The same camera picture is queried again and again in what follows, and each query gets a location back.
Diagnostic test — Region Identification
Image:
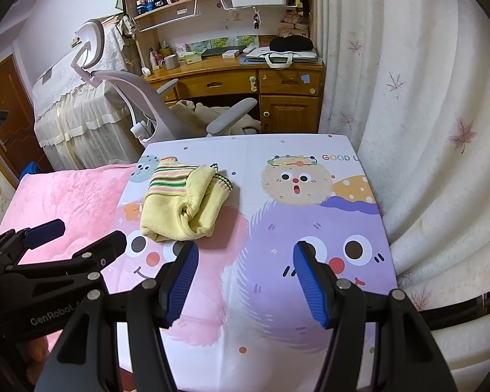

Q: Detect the white tote bag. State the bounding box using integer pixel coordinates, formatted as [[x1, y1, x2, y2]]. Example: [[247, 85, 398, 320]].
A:
[[245, 47, 319, 68]]

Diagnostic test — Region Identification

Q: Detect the cream lace furniture cover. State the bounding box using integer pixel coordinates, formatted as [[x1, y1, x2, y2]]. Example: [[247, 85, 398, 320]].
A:
[[33, 22, 148, 170]]

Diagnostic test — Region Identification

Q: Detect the pink fleece blanket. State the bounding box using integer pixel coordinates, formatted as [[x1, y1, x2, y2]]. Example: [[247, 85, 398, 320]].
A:
[[0, 163, 137, 360]]

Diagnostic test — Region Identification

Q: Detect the person's left hand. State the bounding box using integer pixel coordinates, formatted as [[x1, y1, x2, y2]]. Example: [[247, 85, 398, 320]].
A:
[[24, 335, 52, 381]]

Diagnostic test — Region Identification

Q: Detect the white leaf print curtain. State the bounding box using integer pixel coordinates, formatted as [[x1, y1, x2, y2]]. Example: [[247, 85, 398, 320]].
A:
[[312, 0, 490, 376]]

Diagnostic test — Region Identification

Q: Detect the beige cloth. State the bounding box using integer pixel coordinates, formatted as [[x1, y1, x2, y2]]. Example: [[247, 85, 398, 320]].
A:
[[169, 100, 262, 133]]

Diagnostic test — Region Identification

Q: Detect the yellow knitted cardigan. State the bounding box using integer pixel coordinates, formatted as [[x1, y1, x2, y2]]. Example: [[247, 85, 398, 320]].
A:
[[140, 155, 234, 242]]

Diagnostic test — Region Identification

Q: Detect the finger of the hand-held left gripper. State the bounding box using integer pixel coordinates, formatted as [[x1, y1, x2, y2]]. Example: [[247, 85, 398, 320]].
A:
[[0, 219, 66, 271], [4, 231, 127, 291]]

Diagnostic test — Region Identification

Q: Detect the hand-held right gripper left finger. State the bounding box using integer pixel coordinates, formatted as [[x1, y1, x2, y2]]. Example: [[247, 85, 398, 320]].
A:
[[35, 240, 200, 392]]

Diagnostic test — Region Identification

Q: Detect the beige wooden craft model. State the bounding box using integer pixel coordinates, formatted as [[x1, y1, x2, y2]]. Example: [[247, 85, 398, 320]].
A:
[[280, 10, 311, 35]]

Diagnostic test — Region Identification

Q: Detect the white office chair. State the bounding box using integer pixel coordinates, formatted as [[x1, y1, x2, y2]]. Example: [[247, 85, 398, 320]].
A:
[[70, 18, 259, 148]]

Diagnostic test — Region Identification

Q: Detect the wooden desk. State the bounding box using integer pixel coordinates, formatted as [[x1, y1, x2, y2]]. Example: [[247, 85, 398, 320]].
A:
[[143, 55, 325, 135]]

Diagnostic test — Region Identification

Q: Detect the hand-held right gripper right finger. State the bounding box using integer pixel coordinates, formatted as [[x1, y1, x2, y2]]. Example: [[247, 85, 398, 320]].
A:
[[292, 240, 458, 392]]

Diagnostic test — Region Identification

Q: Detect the wooden bookshelf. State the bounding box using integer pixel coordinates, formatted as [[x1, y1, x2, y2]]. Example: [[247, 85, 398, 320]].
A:
[[120, 0, 316, 78]]

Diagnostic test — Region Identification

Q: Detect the black pouch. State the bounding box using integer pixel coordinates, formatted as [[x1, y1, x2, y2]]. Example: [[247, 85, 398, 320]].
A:
[[269, 35, 314, 53]]

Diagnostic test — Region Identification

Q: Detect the brown wooden door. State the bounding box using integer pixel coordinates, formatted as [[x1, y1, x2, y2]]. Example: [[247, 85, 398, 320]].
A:
[[0, 55, 39, 190]]

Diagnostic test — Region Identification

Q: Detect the cartoon printed table cover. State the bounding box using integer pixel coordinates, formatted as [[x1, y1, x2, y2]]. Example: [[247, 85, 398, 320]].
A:
[[104, 133, 399, 392]]

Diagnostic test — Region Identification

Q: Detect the row of picture cards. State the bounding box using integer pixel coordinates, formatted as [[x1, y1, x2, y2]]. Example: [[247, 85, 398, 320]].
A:
[[175, 35, 259, 54]]

